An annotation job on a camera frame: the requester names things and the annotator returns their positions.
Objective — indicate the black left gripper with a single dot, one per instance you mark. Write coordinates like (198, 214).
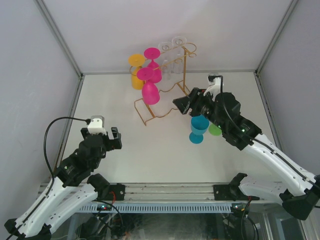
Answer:
(116, 143)

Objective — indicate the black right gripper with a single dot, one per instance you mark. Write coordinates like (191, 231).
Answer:
(196, 97)

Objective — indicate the blue wine glass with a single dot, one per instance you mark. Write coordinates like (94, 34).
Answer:
(199, 125)

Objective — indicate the green wine glass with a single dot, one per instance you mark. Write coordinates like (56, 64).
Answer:
(214, 130)

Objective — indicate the pink wine glass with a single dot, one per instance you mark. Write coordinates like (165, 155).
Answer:
(150, 92)
(152, 54)

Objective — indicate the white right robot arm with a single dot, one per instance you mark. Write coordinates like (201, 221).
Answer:
(298, 191)

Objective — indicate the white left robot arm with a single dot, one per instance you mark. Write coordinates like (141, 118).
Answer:
(73, 185)

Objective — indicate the clear wine glass right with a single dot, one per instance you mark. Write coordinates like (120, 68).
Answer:
(177, 43)

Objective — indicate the clear wine glass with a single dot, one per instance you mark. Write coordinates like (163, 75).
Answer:
(165, 49)
(177, 43)

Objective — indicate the clear wine glass left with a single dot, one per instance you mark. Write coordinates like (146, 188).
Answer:
(165, 49)

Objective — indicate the orange wine glass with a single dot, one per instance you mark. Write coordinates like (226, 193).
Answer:
(136, 62)

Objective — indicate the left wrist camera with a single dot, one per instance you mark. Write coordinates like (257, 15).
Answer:
(96, 125)

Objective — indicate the gold wire glass rack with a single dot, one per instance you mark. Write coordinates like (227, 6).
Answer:
(144, 110)

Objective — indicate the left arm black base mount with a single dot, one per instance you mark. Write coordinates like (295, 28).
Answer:
(116, 192)

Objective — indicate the aluminium frame rail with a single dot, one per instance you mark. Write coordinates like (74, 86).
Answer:
(195, 192)

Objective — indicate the grey slotted cable duct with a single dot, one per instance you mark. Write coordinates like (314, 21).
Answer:
(159, 208)

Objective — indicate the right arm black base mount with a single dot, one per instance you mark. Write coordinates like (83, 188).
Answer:
(226, 192)

